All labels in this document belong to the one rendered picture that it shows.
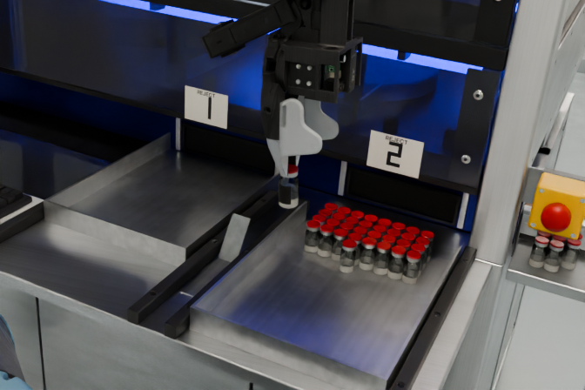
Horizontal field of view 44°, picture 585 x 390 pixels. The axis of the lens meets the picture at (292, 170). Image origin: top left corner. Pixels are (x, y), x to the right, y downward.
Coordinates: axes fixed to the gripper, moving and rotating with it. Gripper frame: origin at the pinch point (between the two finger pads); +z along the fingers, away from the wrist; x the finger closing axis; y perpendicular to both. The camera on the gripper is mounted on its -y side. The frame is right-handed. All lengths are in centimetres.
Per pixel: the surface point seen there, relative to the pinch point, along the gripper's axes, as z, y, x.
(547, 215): 14.7, 26.9, 30.4
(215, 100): 7.9, -28.7, 35.1
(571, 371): 115, 38, 136
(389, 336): 25.7, 11.5, 8.7
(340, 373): 23.7, 9.2, -3.1
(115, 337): 66, -55, 36
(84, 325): 65, -63, 36
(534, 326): 115, 25, 154
